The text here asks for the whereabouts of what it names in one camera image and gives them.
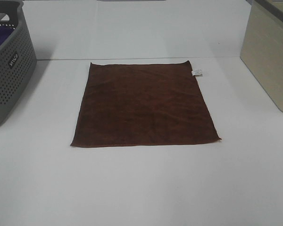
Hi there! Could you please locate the brown towel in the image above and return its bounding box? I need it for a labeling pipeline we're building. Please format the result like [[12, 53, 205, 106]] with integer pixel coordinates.
[[71, 61, 220, 148]]

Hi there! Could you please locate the beige storage bin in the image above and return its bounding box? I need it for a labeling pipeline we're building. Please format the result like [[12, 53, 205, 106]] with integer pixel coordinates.
[[240, 0, 283, 112]]

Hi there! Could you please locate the grey perforated basket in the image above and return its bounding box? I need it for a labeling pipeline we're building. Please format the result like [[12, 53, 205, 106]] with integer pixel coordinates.
[[0, 0, 37, 125]]

